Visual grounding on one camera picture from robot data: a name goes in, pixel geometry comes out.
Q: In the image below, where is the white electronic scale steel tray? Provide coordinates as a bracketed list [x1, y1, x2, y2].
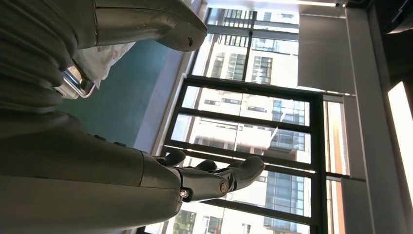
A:
[54, 65, 96, 99]

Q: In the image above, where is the grey roller blind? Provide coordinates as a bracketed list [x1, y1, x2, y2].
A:
[297, 13, 356, 97]

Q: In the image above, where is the black window frame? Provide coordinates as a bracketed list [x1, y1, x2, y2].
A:
[135, 6, 357, 234]

